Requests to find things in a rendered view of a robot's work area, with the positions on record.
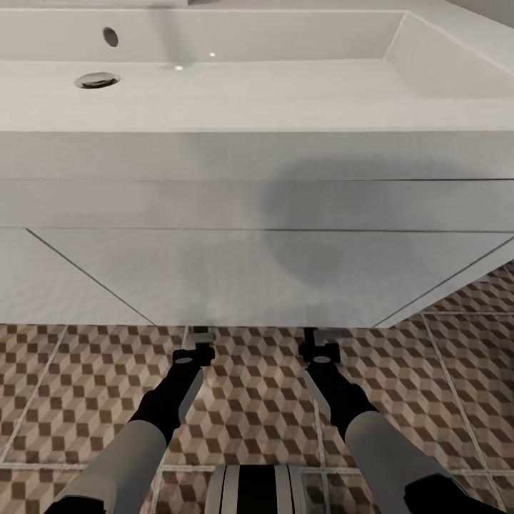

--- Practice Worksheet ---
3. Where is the mousetrap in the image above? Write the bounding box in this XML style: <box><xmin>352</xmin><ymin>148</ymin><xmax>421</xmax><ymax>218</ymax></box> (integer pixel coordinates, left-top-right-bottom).
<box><xmin>303</xmin><ymin>327</ymin><xmax>318</xmax><ymax>343</ymax></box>
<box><xmin>193</xmin><ymin>327</ymin><xmax>210</xmax><ymax>348</ymax></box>

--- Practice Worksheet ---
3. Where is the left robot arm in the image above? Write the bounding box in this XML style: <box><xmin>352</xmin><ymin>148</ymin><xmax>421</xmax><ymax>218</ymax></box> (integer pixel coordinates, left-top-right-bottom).
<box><xmin>42</xmin><ymin>331</ymin><xmax>217</xmax><ymax>514</ymax></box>

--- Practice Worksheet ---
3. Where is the robot trunk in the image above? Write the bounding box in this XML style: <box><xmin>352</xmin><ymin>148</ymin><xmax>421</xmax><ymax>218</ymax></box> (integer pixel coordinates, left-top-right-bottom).
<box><xmin>204</xmin><ymin>465</ymin><xmax>310</xmax><ymax>514</ymax></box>

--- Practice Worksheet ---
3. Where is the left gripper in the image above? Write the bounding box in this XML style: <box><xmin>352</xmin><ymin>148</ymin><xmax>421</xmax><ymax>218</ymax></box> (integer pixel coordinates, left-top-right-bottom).
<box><xmin>173</xmin><ymin>347</ymin><xmax>216</xmax><ymax>367</ymax></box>

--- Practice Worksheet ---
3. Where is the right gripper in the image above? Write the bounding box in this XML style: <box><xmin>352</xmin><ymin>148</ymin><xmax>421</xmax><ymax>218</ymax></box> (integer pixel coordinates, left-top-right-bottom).
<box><xmin>298</xmin><ymin>342</ymin><xmax>341</xmax><ymax>363</ymax></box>

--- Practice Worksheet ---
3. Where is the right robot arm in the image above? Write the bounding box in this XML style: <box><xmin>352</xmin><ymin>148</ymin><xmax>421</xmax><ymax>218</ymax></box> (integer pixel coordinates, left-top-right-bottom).
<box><xmin>298</xmin><ymin>328</ymin><xmax>506</xmax><ymax>514</ymax></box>

